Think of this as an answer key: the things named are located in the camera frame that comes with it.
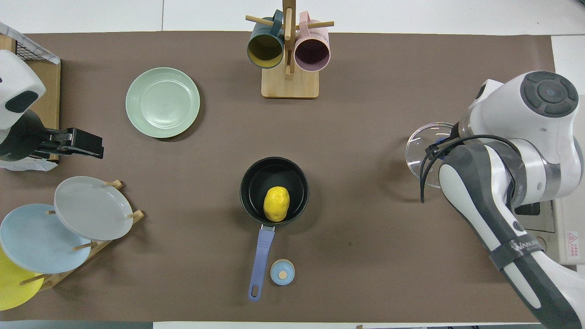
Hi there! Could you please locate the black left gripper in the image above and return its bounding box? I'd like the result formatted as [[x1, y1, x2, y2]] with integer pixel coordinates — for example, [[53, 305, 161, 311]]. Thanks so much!
[[0, 110, 104, 161]]

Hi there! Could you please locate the glass lid with blue knob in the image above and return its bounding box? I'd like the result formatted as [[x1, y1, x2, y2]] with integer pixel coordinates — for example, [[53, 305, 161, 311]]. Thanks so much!
[[405, 122, 457, 189]]

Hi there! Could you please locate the yellow potato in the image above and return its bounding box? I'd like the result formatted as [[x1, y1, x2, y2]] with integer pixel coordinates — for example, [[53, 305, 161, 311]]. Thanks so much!
[[263, 186, 291, 223]]

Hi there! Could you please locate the grey plate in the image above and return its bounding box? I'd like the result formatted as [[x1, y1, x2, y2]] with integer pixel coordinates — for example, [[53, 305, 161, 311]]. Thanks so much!
[[54, 176, 134, 241]]

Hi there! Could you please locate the light green plate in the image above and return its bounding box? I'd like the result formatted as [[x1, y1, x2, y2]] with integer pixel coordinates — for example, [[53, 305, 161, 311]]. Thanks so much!
[[125, 67, 201, 139]]

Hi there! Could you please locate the light blue plate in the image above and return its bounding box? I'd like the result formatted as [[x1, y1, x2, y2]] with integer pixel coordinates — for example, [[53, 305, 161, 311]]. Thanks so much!
[[0, 204, 92, 274]]

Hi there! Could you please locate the wooden plate rack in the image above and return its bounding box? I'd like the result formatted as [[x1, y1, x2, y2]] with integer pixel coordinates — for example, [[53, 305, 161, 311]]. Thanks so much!
[[18, 180, 145, 292]]

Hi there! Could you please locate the yellow plate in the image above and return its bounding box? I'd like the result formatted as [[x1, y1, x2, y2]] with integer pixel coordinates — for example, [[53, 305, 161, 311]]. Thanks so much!
[[0, 247, 45, 311]]

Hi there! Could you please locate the white checked cloth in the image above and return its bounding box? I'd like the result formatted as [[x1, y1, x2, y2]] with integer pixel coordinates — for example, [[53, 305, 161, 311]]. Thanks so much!
[[0, 22, 61, 64]]

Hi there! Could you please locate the brown table mat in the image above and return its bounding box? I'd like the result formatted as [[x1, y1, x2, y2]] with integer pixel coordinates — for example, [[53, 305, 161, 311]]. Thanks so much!
[[0, 31, 556, 323]]

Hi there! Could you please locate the white toaster oven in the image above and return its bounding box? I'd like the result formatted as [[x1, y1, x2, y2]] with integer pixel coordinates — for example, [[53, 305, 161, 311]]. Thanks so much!
[[511, 199, 585, 265]]

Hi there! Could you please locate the pink mug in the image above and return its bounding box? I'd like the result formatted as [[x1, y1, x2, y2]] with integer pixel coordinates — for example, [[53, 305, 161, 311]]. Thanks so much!
[[294, 12, 331, 73]]

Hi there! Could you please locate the wooden mug tree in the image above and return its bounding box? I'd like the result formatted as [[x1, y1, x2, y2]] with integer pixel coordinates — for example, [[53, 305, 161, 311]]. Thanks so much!
[[245, 0, 335, 99]]

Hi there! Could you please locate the teal mug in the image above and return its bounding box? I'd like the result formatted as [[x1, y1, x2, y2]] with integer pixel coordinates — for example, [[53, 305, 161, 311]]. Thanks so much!
[[247, 10, 285, 69]]

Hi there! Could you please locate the small blue bell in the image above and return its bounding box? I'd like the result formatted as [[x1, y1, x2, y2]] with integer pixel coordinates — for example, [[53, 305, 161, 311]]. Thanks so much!
[[270, 259, 296, 287]]

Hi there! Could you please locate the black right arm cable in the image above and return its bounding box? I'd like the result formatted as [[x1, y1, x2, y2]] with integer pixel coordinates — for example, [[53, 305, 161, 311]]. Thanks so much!
[[420, 135, 521, 204]]

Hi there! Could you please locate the dark blue pot with handle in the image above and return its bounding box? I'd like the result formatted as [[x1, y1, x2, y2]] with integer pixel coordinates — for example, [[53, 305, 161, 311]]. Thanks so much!
[[239, 157, 310, 302]]

